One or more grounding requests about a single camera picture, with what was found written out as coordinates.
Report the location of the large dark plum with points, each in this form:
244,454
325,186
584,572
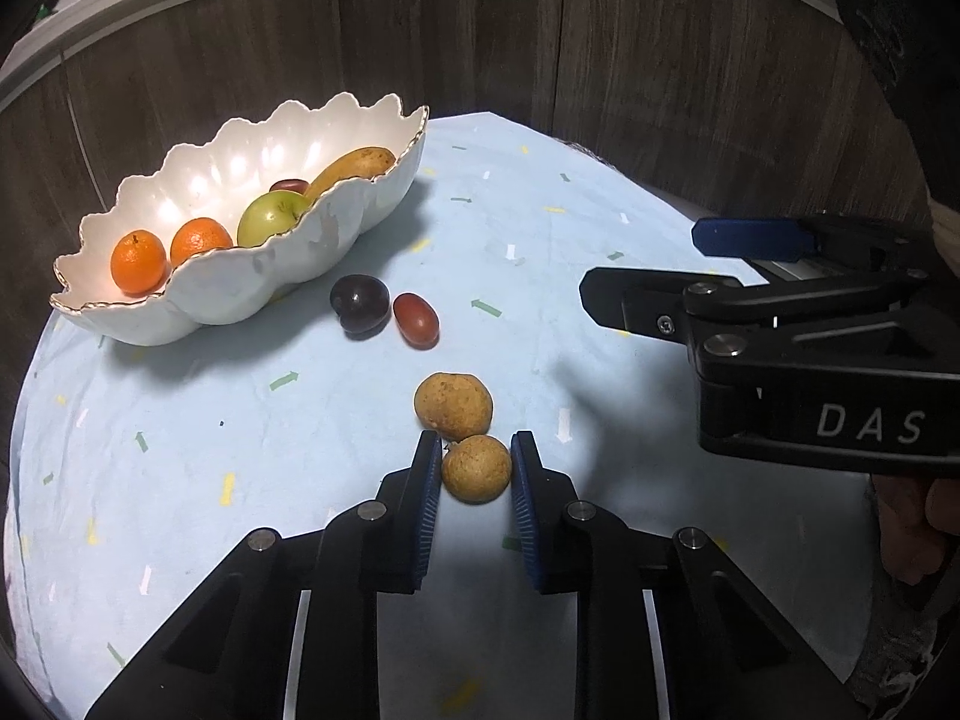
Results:
360,304

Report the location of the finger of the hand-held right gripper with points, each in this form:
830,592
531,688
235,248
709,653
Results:
750,237
637,300

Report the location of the light blue patterned tablecloth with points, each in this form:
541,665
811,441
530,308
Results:
600,187

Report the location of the white countertop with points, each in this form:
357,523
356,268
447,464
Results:
187,7

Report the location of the green apple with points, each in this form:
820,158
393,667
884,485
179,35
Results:
270,219

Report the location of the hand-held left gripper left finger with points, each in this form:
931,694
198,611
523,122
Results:
427,510

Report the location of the dark wood cabinet front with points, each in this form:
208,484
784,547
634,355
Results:
487,30

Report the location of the tangerine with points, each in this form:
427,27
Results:
137,264
199,240

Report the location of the person's right hand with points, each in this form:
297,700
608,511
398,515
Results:
911,532

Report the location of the small dark plum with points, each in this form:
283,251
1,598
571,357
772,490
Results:
289,186

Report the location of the round brown fruit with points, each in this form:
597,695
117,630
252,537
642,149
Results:
454,403
476,469

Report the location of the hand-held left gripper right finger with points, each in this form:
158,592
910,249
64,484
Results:
525,510

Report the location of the white scalloped ceramic bowl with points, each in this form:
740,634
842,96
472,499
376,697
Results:
225,292

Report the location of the red oblong cherry tomato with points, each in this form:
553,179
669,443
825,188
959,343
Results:
416,319

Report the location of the person's dark garment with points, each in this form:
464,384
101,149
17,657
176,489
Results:
892,52

